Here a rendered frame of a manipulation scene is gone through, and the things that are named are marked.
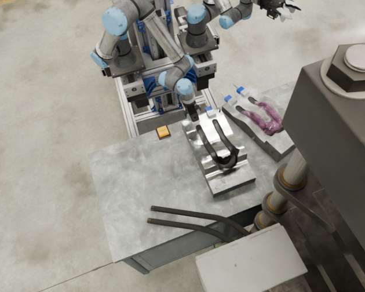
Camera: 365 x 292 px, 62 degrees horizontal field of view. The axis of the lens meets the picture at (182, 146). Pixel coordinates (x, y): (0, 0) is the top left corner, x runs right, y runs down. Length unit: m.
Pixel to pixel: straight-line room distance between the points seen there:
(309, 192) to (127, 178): 1.15
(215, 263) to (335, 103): 0.60
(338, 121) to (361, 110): 0.04
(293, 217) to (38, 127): 2.71
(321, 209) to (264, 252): 0.21
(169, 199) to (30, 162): 1.77
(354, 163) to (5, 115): 3.42
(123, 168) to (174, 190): 0.35
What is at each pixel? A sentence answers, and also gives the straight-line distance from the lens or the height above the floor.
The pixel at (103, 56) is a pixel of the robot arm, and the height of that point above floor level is 1.26.
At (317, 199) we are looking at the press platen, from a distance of 1.02.
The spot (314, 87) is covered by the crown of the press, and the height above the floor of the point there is 2.00.
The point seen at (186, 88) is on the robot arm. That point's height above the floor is 1.28.
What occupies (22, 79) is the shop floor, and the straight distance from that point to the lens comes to 3.92.
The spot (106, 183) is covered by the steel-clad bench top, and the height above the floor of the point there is 0.80.
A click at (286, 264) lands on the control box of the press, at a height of 1.47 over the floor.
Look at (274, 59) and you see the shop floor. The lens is 3.53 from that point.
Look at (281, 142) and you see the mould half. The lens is 1.83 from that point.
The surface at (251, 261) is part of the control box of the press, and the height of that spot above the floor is 1.47.
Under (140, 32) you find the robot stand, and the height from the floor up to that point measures 1.11.
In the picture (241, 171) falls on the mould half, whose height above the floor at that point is 0.86.
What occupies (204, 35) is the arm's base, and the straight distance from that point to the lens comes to 2.07.
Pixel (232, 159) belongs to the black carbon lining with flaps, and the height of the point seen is 0.88.
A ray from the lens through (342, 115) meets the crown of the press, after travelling 0.59.
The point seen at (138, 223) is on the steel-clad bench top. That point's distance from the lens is 1.75.
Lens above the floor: 2.45
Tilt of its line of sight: 60 degrees down
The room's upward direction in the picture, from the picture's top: 9 degrees counter-clockwise
